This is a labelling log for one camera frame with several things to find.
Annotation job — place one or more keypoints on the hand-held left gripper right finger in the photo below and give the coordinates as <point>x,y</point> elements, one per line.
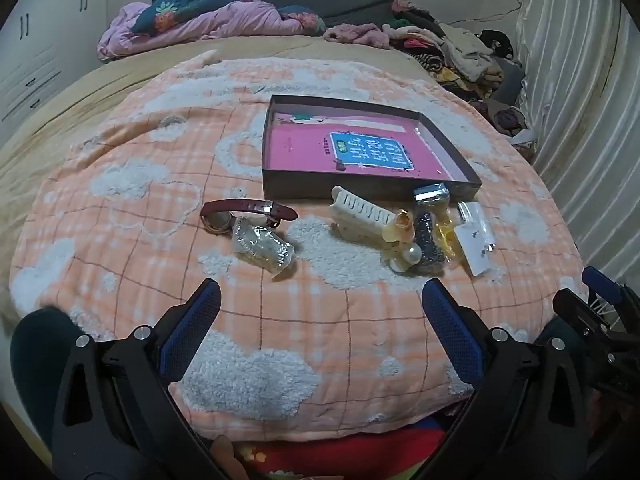
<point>450,330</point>

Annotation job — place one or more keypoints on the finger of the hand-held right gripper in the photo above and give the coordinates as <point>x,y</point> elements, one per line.
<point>597,280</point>
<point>575,307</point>

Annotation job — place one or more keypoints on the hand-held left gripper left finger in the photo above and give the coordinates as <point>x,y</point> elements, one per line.
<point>192,322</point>

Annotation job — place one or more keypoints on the pearl hair clip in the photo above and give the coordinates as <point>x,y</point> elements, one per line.
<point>407,256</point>

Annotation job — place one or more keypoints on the white earring card packet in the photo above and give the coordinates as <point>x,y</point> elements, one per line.
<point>475,246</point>

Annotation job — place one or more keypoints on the clear plastic jewelry bag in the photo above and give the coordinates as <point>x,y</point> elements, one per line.
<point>260,249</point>

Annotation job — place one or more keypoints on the silver foil packet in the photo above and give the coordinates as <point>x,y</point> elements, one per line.
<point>431,194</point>

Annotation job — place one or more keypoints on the white hair claw clip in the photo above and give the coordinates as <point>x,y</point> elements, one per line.
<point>357,210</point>

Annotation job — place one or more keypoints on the dark cardboard box tray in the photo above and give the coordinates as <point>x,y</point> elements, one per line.
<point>440,145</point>

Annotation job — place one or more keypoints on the orange plaid fleece blanket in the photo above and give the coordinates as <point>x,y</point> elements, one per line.
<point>150,285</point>

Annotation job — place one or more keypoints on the black bead packet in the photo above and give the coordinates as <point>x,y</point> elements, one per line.
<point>429,246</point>

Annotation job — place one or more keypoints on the red printed cloth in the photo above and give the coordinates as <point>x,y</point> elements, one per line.
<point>350,455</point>

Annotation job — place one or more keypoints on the cream pleated curtain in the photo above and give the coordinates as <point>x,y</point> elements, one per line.
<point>575,110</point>

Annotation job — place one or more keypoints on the bag of clothes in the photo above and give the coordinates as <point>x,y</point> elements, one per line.
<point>510,122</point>

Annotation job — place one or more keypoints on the pink printed sheet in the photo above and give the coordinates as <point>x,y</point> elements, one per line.
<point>300,152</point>

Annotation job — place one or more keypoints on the pile of folded clothes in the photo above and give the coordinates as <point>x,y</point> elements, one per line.
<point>460,55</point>

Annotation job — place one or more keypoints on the purple floral quilt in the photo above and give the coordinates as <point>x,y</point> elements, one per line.
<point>240,20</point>

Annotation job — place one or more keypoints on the pink fluffy garment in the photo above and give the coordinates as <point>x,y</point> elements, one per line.
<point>357,35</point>

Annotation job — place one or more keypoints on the white wardrobe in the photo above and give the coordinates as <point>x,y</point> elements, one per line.
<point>50,35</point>

